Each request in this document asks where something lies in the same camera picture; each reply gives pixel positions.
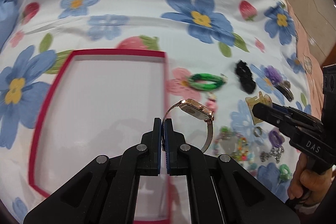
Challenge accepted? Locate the purple hair tie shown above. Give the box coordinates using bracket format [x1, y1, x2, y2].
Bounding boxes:
[268, 128, 286, 148]

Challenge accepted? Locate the yellow claw hair clip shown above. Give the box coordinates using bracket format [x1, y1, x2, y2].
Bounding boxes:
[245, 91, 272, 125]

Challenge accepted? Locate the silver chain bracelet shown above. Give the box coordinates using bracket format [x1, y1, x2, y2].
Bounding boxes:
[260, 145, 287, 164]

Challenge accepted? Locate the green hair tie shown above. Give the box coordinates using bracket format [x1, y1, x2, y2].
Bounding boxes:
[278, 164, 293, 180]

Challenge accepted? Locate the rose gold wristwatch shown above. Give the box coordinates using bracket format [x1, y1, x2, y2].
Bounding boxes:
[161, 98, 214, 153]

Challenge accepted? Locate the colourful beaded bracelet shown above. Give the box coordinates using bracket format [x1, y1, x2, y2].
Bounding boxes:
[213, 126, 257, 175]

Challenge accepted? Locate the pink charm keychain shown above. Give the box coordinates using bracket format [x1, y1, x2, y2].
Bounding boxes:
[206, 92, 218, 113]

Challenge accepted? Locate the red jewelry tray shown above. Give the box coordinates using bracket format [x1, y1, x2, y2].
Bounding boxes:
[24, 48, 171, 223]

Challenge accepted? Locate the right hand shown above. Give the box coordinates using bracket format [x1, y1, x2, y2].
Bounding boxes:
[288, 153, 335, 206]

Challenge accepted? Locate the purple flower hair clip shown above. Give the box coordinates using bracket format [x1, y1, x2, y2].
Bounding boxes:
[264, 66, 294, 102]

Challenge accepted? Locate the black scrunchie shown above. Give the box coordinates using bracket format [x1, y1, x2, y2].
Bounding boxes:
[235, 60, 256, 94]

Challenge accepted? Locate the pink blanket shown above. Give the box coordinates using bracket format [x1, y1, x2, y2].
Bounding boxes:
[286, 1, 324, 118]

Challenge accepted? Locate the floral bed sheet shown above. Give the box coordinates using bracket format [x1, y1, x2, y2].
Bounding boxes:
[1, 0, 311, 223]

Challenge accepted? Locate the green braided bracelet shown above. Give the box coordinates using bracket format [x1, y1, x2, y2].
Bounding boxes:
[188, 73, 228, 92]

